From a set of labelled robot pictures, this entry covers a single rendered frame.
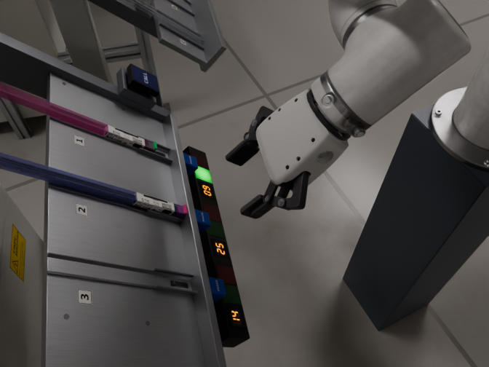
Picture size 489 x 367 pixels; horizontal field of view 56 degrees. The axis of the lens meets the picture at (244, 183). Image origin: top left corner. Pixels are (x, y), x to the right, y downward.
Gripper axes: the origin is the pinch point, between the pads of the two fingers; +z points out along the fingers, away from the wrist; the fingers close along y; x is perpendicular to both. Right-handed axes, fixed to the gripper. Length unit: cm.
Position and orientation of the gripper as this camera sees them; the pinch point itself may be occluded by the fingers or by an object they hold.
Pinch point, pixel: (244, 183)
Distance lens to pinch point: 63.0
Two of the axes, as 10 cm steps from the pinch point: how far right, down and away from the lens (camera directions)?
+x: -7.0, -2.7, -6.6
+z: -6.7, 5.5, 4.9
